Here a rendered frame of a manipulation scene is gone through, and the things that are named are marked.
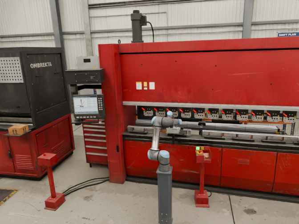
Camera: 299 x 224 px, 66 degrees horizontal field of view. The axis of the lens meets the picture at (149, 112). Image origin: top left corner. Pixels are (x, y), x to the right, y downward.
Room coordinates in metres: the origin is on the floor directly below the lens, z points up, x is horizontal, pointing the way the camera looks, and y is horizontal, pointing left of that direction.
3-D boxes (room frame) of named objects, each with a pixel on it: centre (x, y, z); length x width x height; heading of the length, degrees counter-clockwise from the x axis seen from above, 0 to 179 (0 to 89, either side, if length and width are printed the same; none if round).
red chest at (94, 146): (4.19, 0.95, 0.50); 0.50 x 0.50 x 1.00; 74
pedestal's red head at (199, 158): (2.95, -0.73, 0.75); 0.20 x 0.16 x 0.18; 85
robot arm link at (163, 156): (2.52, -0.16, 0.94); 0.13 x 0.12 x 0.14; 66
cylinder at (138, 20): (3.71, 0.08, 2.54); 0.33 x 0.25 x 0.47; 74
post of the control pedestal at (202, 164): (2.95, -0.73, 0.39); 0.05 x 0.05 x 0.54; 85
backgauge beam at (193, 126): (3.62, -0.87, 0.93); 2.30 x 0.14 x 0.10; 74
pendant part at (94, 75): (3.38, 0.92, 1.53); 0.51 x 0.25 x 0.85; 88
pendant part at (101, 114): (3.29, 0.88, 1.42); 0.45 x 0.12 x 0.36; 88
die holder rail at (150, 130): (3.59, 0.13, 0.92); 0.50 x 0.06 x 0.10; 74
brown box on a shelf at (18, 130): (3.43, 2.10, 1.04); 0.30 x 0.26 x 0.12; 78
